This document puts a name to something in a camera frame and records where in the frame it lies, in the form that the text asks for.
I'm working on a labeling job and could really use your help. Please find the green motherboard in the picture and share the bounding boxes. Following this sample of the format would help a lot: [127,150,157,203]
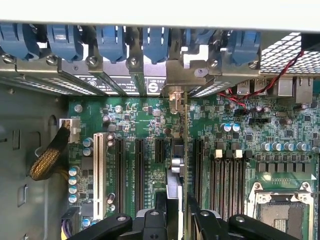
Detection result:
[66,93,320,240]

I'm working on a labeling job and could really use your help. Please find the silver ethernet port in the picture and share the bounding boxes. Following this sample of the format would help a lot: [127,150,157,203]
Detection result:
[294,75,315,105]

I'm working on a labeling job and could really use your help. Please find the black RAM slot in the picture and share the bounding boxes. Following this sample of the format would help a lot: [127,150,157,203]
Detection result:
[224,149,235,219]
[234,149,245,216]
[213,149,224,217]

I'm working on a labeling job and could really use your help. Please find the long black expansion slot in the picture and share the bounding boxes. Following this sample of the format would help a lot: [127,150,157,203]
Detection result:
[134,137,146,214]
[114,137,126,214]
[194,138,205,211]

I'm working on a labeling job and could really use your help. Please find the grey metal PC case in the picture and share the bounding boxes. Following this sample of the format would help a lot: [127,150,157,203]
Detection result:
[0,18,320,240]

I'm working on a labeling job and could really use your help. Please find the blue slot retention clip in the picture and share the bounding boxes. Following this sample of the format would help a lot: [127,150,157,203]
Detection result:
[141,26,171,65]
[227,30,262,67]
[46,24,85,63]
[95,25,128,64]
[0,23,40,61]

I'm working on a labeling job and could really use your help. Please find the black braided power cable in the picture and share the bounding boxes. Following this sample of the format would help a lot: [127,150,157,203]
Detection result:
[28,125,72,181]

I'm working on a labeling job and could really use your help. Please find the white power connector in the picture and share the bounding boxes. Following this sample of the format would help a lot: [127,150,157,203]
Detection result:
[59,117,82,144]

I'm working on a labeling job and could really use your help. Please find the red and black wire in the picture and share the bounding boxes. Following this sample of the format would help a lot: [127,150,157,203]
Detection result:
[216,48,306,111]

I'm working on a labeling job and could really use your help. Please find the silver video port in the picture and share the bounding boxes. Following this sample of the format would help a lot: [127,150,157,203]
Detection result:
[276,77,295,97]

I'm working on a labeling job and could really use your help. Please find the metal CPU socket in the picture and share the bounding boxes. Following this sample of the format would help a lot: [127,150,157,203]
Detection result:
[249,180,316,240]

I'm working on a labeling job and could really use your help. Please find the white PCI expansion slot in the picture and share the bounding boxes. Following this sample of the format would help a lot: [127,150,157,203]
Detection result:
[92,132,108,221]

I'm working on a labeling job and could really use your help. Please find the purple and yellow wires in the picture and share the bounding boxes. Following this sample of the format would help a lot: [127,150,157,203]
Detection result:
[59,207,81,240]

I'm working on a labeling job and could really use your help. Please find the short black expansion slot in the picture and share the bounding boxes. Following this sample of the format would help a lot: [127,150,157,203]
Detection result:
[154,137,166,164]

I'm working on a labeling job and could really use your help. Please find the perforated metal slot cover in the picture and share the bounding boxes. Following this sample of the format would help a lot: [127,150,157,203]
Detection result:
[189,74,241,99]

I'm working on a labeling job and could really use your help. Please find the silver USB port block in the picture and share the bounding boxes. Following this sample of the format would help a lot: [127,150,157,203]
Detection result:
[236,78,268,96]

